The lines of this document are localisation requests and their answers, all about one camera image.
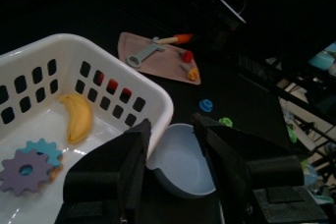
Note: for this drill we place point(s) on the orange toy gear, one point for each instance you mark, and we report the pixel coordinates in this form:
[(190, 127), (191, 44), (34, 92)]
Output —
[(55, 173)]

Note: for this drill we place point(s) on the pink triangular tray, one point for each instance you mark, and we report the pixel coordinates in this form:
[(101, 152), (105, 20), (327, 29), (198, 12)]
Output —
[(165, 63)]

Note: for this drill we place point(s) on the red toy behind basket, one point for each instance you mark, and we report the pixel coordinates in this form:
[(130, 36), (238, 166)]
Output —
[(113, 84)]

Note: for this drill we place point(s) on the green clip on frame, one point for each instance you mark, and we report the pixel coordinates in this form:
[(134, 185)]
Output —
[(293, 134)]

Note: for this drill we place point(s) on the yellow toy banana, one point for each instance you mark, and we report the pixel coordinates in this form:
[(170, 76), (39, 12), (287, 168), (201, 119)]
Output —
[(81, 120)]

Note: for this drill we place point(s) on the blue toy nut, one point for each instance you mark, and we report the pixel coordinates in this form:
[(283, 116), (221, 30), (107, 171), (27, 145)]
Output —
[(206, 105)]

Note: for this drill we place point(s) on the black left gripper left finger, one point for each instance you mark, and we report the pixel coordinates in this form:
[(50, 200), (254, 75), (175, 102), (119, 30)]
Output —
[(131, 156)]

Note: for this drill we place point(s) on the yellow toy bolt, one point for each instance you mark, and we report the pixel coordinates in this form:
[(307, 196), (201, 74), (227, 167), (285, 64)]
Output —
[(193, 74)]

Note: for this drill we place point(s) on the teal toy gear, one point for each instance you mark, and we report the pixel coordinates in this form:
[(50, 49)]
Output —
[(47, 151)]

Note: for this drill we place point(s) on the teal plastic container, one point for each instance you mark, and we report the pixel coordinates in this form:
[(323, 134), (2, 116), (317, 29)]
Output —
[(322, 59)]

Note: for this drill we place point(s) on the red toy bolt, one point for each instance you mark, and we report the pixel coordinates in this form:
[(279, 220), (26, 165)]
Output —
[(187, 56)]

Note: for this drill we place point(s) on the light blue bowl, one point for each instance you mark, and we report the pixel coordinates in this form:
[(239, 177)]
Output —
[(179, 160)]

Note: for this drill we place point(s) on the white plastic slotted basket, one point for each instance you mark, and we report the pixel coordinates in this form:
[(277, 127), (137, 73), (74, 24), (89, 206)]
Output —
[(66, 47)]

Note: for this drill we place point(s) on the purple toy gear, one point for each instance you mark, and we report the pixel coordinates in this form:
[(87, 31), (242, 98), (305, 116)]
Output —
[(14, 176)]

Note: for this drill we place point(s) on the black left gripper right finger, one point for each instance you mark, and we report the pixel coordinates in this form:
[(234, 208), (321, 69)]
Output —
[(227, 156)]

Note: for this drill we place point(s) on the grey toy wrench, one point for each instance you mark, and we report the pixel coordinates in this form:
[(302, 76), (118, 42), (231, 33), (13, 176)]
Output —
[(147, 52)]

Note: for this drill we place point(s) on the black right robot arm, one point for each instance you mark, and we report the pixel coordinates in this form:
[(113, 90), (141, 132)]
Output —
[(226, 8)]

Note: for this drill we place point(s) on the green toy nut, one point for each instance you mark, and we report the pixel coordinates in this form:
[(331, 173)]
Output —
[(226, 122)]

